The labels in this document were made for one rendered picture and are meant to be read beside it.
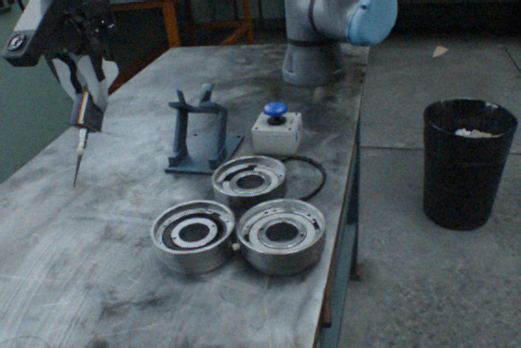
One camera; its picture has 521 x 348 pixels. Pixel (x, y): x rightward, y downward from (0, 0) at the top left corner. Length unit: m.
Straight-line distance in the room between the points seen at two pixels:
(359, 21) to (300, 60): 0.21
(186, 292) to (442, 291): 1.23
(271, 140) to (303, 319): 0.35
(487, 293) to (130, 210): 1.28
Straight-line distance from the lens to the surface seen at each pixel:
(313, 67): 1.04
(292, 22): 1.04
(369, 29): 0.91
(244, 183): 0.69
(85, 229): 0.70
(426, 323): 1.57
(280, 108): 0.77
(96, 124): 0.70
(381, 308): 1.59
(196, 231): 0.61
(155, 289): 0.57
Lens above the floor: 1.19
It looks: 31 degrees down
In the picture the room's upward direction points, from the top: 7 degrees counter-clockwise
